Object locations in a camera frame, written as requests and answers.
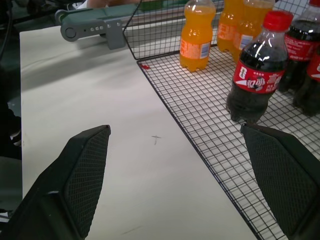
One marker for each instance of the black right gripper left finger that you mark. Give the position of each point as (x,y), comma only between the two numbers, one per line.
(75,185)

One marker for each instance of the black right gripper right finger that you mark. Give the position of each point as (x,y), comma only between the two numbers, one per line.
(285,182)

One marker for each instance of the grey-green conveyor device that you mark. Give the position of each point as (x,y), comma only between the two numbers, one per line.
(92,23)

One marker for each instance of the cola bottle with red label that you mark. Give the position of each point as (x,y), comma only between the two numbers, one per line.
(298,50)
(310,87)

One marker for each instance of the cola bottle with red cap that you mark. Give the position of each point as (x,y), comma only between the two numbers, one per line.
(257,72)

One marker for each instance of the orange soda bottle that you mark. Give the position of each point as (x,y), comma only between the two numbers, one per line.
(228,27)
(197,37)
(250,30)

